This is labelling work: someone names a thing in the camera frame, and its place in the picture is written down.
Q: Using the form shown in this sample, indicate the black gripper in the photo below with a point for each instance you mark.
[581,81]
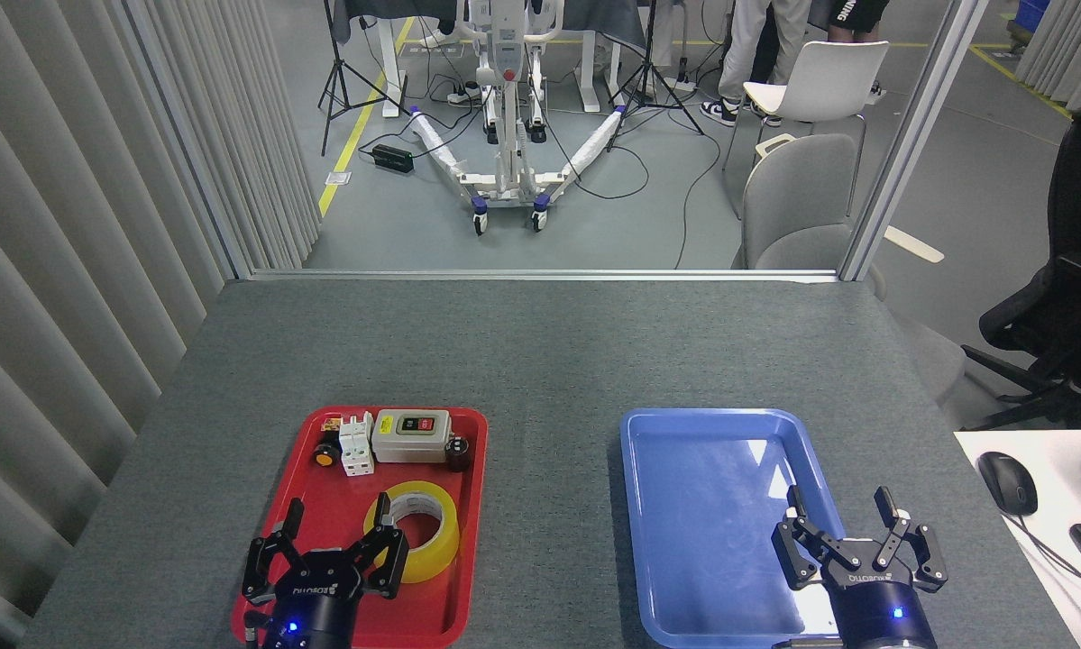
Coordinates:
[878,604]
[315,595]

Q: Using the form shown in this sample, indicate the yellow tape roll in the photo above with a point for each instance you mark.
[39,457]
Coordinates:
[436,552]

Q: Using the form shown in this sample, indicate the red plastic tray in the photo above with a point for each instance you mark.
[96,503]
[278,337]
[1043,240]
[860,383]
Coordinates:
[342,505]

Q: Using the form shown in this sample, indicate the black orange push button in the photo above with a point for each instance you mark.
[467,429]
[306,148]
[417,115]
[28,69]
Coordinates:
[325,455]

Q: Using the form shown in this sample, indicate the white circuit breaker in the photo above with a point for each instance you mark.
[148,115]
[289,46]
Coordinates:
[356,446]

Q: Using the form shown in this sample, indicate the small yellow red part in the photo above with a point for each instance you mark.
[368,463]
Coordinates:
[331,424]

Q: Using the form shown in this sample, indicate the blue plastic tray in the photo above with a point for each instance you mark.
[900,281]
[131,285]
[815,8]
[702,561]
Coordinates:
[702,523]

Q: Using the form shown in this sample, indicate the black computer mouse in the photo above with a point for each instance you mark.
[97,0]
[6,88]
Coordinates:
[1007,482]

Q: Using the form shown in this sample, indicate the white side desk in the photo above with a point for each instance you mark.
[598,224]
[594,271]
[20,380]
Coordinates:
[1058,487]

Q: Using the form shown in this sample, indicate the pale wooden plank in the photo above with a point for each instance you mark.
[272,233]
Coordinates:
[914,244]

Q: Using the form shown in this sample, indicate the grey upholstered chair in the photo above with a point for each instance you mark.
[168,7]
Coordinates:
[797,198]

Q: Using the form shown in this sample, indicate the white floor label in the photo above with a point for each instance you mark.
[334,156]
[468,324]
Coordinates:
[338,178]

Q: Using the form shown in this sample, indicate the grey ribbed partition panel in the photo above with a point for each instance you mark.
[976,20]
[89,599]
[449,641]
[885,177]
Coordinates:
[53,270]
[1072,45]

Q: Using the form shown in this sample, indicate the black power adapter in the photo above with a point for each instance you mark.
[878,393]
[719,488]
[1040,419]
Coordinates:
[392,159]

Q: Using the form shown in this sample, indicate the white stand on wheels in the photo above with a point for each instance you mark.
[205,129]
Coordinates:
[508,162]

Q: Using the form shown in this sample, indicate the white plastic chair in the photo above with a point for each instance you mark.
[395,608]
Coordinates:
[819,81]

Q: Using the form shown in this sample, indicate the person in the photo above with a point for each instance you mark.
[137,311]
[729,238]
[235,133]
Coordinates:
[851,13]
[747,45]

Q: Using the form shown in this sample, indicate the black tripod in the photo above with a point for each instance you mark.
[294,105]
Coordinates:
[650,54]
[334,36]

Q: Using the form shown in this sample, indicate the blue bin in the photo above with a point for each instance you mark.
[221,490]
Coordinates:
[1034,13]

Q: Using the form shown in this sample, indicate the grey switch box red button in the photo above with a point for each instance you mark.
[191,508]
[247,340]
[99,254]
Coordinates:
[409,442]

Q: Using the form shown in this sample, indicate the black round knob switch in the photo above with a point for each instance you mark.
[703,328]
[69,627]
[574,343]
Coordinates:
[457,453]

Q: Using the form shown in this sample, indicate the silver aluminium rail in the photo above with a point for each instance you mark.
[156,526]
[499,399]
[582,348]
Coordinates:
[540,275]

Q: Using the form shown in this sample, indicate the silver aluminium post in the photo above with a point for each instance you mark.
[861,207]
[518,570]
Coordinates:
[919,135]

